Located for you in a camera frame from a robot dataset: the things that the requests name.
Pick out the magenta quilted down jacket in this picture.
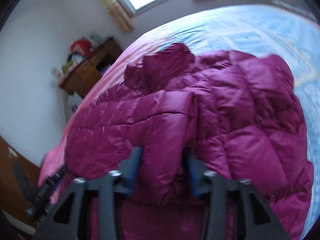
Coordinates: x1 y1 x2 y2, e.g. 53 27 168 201
65 43 313 239

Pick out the dark wooden bed footboard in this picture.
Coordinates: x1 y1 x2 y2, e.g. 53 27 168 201
0 139 40 228

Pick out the white printed paper bag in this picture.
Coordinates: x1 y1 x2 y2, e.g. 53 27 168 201
66 92 83 120

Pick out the brown wooden desk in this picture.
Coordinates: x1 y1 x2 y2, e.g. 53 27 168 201
58 36 123 98

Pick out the green item on desk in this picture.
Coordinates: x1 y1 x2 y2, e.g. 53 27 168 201
61 61 74 75

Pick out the red box on desk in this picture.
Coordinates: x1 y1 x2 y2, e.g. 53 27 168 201
70 38 92 57

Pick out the left beige curtain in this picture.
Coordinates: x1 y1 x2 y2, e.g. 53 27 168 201
100 0 134 33

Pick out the pink patterned bed sheet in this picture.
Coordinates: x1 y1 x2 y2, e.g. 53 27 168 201
38 3 320 240

